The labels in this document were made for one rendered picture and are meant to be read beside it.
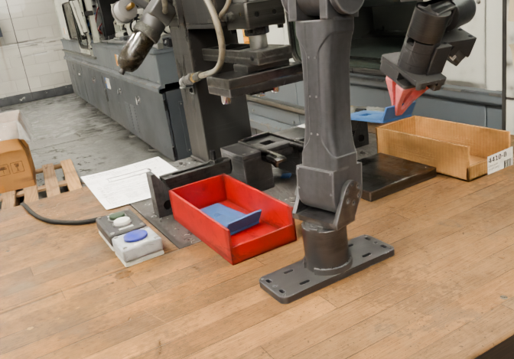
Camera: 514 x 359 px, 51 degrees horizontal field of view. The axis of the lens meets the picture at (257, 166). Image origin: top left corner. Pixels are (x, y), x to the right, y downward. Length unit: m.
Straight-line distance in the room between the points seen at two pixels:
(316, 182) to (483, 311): 0.26
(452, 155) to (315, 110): 0.44
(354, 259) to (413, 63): 0.35
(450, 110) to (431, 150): 0.47
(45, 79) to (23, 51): 0.57
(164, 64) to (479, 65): 3.00
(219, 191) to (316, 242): 0.37
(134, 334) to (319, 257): 0.26
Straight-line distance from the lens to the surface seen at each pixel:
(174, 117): 4.25
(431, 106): 1.64
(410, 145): 1.16
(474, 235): 0.88
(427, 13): 0.91
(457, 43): 0.99
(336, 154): 0.71
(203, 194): 1.06
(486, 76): 1.51
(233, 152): 1.11
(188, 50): 1.29
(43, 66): 10.25
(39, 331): 0.82
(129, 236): 0.93
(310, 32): 0.71
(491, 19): 1.48
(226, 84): 1.05
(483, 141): 1.19
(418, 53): 0.94
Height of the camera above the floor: 1.29
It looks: 18 degrees down
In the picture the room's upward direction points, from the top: 8 degrees counter-clockwise
